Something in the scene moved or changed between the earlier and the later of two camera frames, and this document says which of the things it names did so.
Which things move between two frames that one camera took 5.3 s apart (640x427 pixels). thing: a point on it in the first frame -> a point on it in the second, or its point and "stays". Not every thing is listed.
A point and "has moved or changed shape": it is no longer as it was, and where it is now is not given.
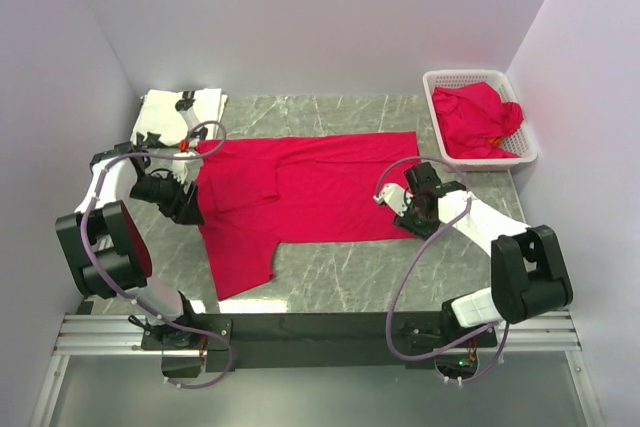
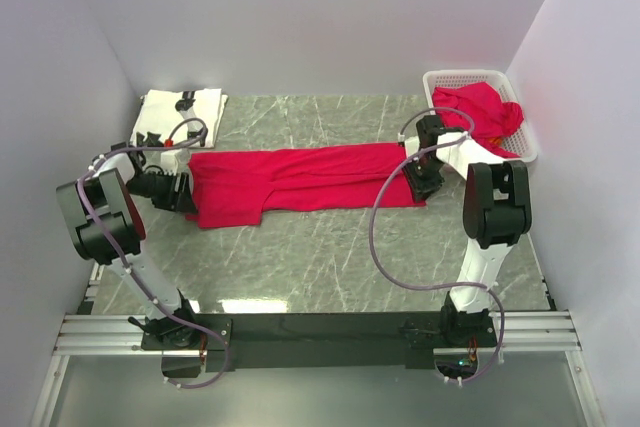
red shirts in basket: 474,121 stays
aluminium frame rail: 519,331 stays
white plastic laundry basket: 521,140 stays
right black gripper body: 423,226 -> 424,176
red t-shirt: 255,193 has moved or changed shape
